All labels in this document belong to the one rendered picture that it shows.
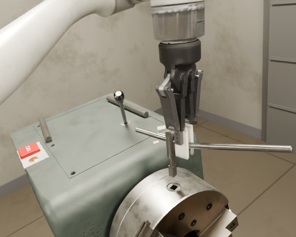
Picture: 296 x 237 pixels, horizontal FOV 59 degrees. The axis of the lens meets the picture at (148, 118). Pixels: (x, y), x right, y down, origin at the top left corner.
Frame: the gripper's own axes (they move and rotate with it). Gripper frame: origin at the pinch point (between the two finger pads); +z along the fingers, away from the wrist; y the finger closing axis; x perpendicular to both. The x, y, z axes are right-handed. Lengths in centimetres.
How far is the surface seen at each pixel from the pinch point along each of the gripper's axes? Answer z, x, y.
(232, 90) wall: 69, 83, 226
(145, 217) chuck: 16.3, 5.0, -9.0
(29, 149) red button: 13, 53, -10
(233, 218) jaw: 24.1, -7.9, 8.5
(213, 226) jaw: 25.4, -4.3, 4.7
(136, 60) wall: 37, 197, 199
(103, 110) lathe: 11, 53, 22
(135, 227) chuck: 18.4, 6.6, -11.1
